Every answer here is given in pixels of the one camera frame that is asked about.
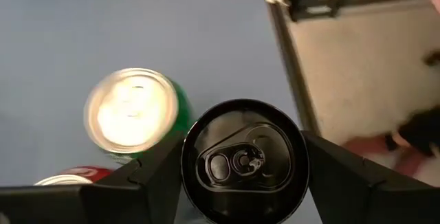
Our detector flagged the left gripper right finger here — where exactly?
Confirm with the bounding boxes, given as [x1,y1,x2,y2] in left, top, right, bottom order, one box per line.
[302,131,440,224]

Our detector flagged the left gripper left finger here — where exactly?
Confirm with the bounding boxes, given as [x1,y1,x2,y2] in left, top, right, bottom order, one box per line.
[81,135,185,224]

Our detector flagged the white Celsius can black top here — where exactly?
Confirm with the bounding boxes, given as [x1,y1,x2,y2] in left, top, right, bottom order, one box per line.
[180,98,311,224]

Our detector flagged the person's shoe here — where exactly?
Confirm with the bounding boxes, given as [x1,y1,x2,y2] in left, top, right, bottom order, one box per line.
[342,133,434,180]

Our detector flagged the red Coca-Cola can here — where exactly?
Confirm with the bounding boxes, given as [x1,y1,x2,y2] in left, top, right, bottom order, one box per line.
[33,165,115,187]

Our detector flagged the green Sprite can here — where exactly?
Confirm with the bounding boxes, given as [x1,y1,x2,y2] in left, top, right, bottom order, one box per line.
[83,67,193,165]

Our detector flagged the person's leg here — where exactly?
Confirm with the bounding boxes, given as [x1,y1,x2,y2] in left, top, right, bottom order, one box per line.
[397,105,440,158]

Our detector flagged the blue table mat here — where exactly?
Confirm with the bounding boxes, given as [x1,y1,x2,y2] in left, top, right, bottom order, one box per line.
[0,0,322,224]

